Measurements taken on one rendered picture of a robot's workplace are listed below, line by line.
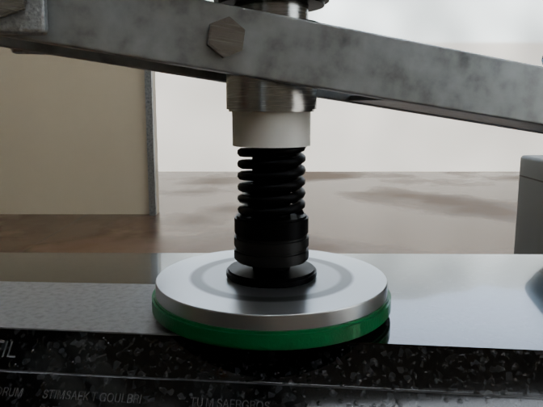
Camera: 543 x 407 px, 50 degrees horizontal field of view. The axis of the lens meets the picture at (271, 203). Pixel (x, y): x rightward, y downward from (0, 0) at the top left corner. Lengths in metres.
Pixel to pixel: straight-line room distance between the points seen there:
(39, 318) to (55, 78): 5.15
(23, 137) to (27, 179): 0.39
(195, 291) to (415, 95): 0.25
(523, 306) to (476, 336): 0.10
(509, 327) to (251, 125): 0.28
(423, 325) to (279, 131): 0.21
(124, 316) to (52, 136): 5.17
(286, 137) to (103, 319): 0.23
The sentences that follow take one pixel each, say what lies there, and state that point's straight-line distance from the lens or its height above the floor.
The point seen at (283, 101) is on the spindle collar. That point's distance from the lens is 0.49.
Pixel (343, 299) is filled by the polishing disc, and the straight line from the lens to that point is 0.49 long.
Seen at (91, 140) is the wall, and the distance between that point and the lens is 5.58.
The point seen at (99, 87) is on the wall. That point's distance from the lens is 5.55.
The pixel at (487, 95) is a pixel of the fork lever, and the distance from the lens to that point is 0.54.
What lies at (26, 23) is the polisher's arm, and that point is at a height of 1.05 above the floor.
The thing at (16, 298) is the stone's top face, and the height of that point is 0.80.
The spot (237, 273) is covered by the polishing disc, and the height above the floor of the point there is 0.84.
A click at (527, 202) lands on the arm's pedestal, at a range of 1.82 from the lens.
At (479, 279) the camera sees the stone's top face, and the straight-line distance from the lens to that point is 0.69.
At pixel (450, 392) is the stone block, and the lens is 0.48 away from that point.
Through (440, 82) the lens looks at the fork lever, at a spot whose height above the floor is 1.01.
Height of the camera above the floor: 0.99
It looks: 9 degrees down
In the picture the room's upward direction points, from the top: straight up
